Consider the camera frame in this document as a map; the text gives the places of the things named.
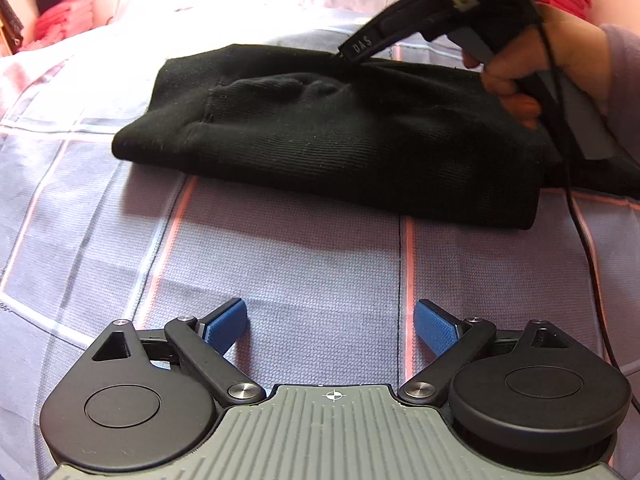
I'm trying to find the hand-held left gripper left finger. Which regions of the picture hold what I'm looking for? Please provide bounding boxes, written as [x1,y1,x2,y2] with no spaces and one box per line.
[90,297,266,406]

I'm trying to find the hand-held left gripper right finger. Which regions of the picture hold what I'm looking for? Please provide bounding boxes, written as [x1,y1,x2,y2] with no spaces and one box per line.
[397,298,576,406]

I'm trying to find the pink folded cloth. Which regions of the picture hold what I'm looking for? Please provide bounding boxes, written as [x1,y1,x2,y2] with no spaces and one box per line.
[31,0,97,47]

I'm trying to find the person's right hand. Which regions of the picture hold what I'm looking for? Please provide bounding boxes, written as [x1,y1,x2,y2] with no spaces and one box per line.
[462,4,615,132]

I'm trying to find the black cable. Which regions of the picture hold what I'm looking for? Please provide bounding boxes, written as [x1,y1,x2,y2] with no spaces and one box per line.
[536,2,640,411]

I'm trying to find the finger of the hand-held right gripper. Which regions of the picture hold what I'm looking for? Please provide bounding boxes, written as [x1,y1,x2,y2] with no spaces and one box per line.
[337,0,453,66]

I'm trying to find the black ribbed pants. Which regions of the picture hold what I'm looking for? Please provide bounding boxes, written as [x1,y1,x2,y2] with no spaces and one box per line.
[111,44,640,232]

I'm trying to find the checked lilac bedsheet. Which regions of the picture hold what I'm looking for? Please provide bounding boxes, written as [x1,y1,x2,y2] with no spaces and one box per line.
[0,0,640,480]

